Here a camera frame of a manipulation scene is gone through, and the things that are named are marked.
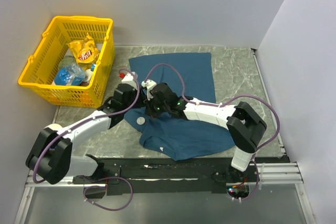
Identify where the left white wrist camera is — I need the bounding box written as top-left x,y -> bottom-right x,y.
119,72 -> 138,85

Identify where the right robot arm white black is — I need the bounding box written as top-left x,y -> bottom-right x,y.
141,80 -> 267,182

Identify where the blue plastic bag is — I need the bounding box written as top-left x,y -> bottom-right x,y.
54,63 -> 86,86

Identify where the small white bottle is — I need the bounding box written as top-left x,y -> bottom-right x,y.
84,63 -> 96,82

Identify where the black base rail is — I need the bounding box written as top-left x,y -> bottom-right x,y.
70,157 -> 289,196

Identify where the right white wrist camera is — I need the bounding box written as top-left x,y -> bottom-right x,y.
141,79 -> 157,100

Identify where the yellow snack bag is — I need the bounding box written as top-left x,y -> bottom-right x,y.
67,33 -> 100,64

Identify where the toilet paper roll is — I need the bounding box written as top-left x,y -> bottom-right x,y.
45,123 -> 62,131

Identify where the aluminium frame rail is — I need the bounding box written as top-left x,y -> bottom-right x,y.
14,163 -> 317,223

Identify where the blue t-shirt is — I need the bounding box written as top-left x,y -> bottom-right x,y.
124,52 -> 235,161

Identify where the yellow plastic basket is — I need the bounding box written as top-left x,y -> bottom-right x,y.
18,16 -> 115,108

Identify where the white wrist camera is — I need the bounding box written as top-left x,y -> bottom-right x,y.
119,72 -> 138,85
141,79 -> 157,100

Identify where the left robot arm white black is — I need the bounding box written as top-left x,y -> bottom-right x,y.
26,83 -> 145,185

